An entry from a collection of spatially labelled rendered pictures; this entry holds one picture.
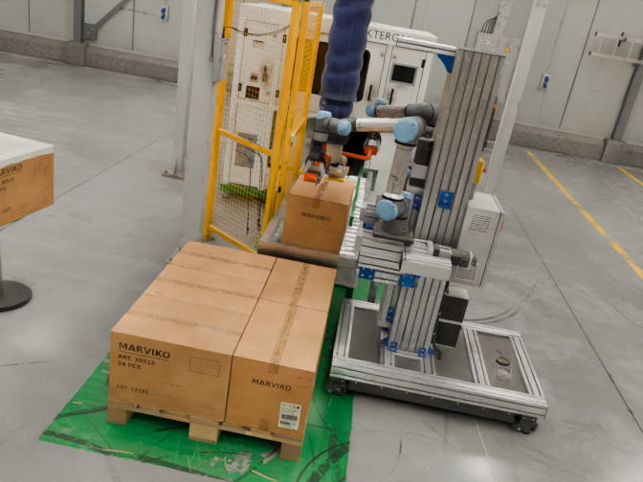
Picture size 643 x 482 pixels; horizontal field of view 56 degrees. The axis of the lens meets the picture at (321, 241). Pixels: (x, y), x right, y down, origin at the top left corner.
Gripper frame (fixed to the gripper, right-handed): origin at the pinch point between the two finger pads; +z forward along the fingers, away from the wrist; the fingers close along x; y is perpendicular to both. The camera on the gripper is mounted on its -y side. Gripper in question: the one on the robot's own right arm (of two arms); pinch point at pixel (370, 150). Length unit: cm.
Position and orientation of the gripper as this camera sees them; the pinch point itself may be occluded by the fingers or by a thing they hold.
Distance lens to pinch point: 419.8
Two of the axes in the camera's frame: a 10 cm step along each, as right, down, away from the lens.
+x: 9.8, 2.1, -0.8
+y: -1.5, 3.6, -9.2
